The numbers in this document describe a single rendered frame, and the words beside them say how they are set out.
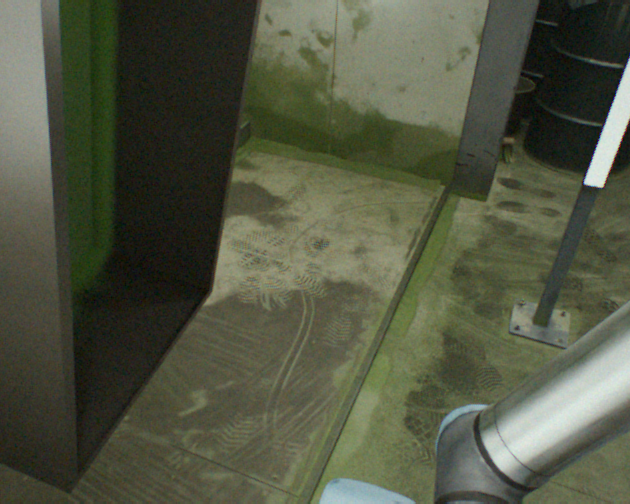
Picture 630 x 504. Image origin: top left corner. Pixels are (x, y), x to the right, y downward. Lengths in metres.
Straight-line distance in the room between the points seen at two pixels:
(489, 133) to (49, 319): 2.28
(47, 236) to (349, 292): 1.58
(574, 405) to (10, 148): 0.61
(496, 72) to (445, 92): 0.23
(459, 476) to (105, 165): 1.11
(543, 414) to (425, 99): 2.32
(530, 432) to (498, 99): 2.25
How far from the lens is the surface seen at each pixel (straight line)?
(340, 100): 2.94
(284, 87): 3.04
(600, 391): 0.56
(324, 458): 1.71
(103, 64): 1.37
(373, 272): 2.31
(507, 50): 2.69
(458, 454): 0.67
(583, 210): 2.02
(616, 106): 1.86
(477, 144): 2.84
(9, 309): 0.89
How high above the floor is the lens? 1.46
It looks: 37 degrees down
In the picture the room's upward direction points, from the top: 3 degrees clockwise
